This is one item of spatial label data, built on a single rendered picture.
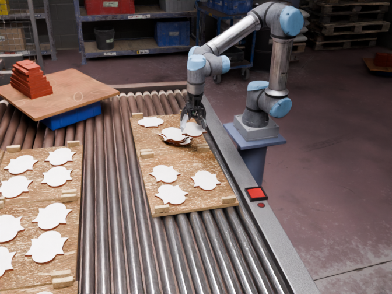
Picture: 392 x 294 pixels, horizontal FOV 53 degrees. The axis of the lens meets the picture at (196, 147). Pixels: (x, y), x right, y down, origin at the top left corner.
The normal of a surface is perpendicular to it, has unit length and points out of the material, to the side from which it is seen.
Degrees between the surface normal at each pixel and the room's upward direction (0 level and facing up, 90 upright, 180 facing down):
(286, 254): 0
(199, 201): 0
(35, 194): 0
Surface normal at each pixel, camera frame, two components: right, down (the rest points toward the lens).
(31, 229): 0.03, -0.86
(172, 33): 0.23, 0.51
